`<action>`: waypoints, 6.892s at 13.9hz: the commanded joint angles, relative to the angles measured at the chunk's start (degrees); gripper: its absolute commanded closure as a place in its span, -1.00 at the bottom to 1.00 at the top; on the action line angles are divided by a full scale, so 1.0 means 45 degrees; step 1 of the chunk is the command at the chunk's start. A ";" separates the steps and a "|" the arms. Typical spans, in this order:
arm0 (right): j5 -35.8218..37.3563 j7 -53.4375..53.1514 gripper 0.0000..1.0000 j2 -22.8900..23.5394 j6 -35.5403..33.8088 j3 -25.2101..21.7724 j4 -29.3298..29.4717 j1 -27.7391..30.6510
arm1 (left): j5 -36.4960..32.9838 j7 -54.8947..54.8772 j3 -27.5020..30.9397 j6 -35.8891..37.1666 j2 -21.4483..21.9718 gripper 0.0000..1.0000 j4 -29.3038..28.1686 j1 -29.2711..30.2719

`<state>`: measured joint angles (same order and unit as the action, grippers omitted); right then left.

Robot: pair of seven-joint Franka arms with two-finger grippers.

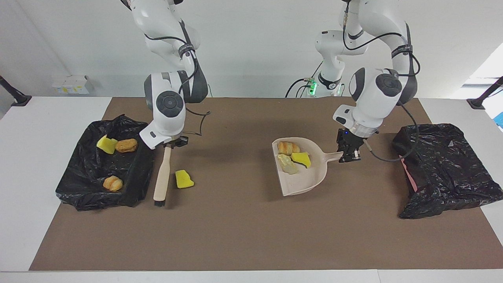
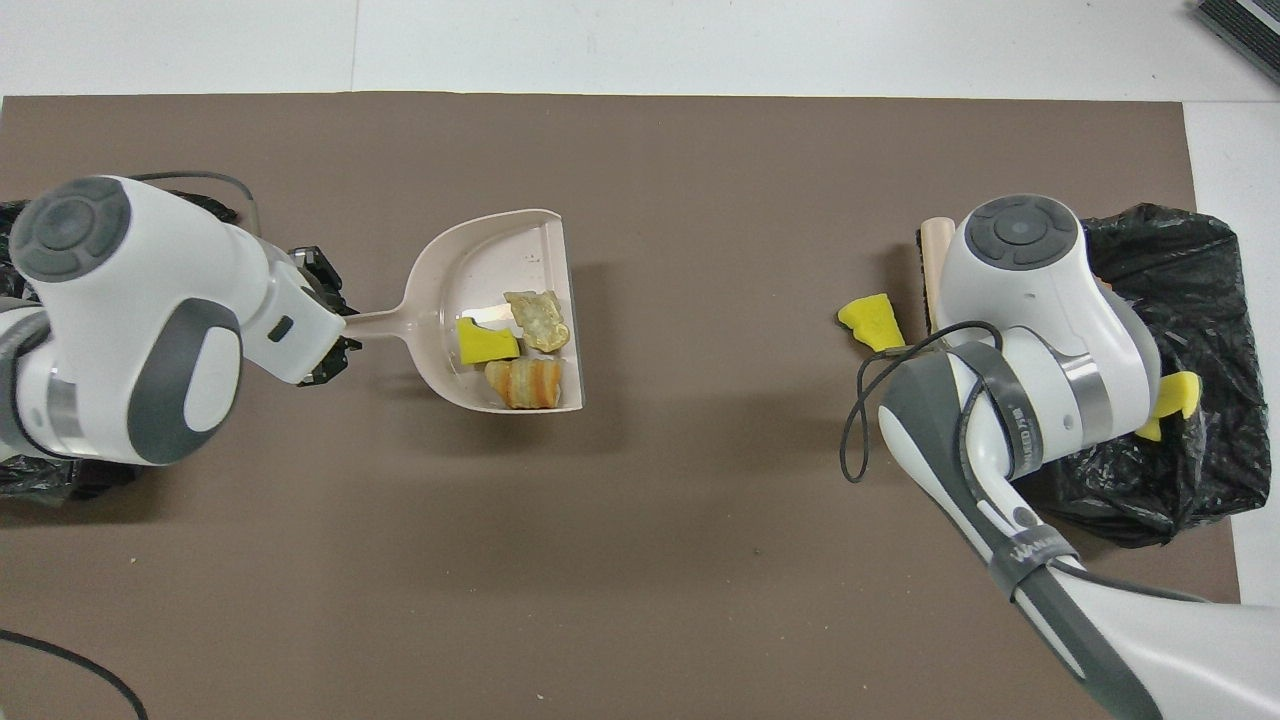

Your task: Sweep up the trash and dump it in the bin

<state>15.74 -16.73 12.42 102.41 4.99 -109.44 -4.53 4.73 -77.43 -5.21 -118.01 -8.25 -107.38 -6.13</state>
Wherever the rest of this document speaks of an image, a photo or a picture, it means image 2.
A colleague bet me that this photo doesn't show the beige plastic dustpan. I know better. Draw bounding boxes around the beige plastic dustpan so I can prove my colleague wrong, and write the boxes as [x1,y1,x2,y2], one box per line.
[345,208,587,413]

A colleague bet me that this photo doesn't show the small yellow sponge wedge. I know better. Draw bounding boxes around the small yellow sponge wedge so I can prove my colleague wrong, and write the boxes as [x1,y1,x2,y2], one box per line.
[456,316,522,364]

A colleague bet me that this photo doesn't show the croissant toy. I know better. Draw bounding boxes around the croissant toy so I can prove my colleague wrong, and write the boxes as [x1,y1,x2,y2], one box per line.
[484,357,565,412]

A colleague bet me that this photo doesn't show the pale food toy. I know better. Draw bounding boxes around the pale food toy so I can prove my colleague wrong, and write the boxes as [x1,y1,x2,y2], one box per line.
[502,289,572,354]

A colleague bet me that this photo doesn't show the yellow sponge chunk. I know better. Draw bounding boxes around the yellow sponge chunk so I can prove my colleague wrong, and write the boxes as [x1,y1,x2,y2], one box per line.
[837,292,907,354]

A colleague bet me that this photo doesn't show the beige hand brush black bristles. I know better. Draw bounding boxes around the beige hand brush black bristles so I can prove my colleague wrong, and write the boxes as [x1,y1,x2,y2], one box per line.
[917,216,963,334]

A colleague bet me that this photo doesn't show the notched yellow sponge piece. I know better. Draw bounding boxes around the notched yellow sponge piece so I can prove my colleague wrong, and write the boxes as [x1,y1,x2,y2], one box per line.
[1134,371,1202,443]

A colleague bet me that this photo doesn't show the crumpled black trash bag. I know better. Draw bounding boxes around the crumpled black trash bag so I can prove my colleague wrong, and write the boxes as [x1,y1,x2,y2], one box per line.
[0,188,241,503]

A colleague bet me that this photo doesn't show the black bag lined bin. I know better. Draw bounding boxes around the black bag lined bin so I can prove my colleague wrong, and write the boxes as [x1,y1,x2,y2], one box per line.
[1075,203,1273,549]

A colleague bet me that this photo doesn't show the brown table mat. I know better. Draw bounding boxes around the brown table mat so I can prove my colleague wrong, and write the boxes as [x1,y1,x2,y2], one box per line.
[0,92,1256,720]

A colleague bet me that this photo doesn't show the dark grey ribbed box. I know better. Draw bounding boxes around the dark grey ribbed box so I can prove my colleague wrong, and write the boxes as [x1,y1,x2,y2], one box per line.
[1193,0,1280,84]

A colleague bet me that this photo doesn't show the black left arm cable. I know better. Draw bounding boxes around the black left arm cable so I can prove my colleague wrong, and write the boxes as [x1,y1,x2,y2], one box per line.
[0,172,263,720]

